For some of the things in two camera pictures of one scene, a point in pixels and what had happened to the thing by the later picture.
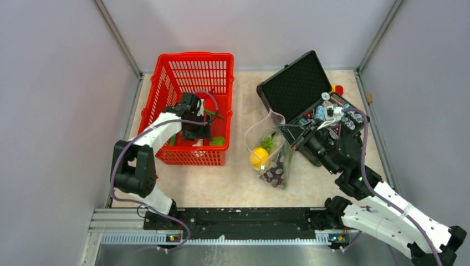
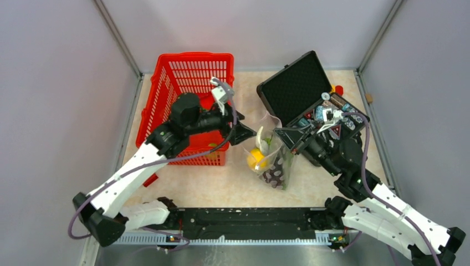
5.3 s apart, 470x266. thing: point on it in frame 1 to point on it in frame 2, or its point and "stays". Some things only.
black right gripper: [292, 133] stays
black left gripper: [203, 132] to [239, 132]
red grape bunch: [276, 176] stays
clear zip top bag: [270, 154] stays
